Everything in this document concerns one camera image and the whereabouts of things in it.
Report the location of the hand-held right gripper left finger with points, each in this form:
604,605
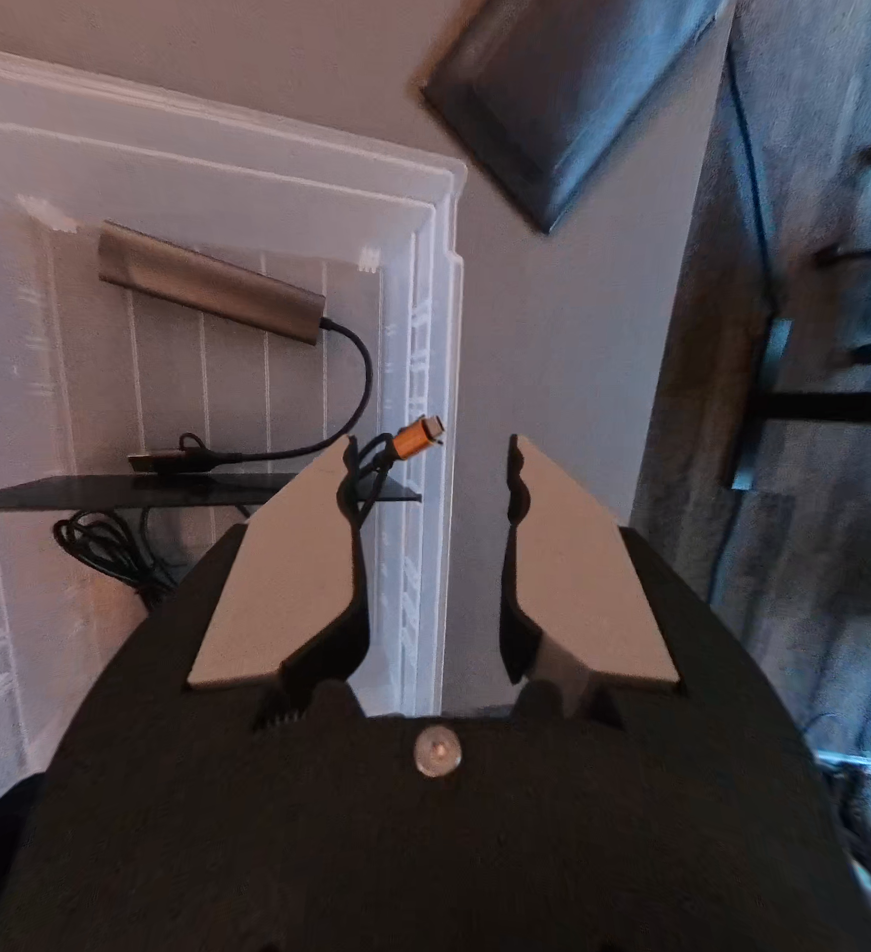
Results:
272,595

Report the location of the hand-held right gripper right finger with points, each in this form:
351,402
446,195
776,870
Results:
591,595

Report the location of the translucent plastic storage bin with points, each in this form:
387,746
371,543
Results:
182,149

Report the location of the black table leg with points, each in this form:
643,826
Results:
814,409

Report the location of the black chair base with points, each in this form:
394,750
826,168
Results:
866,253

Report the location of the black charging case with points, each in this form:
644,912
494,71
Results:
569,97

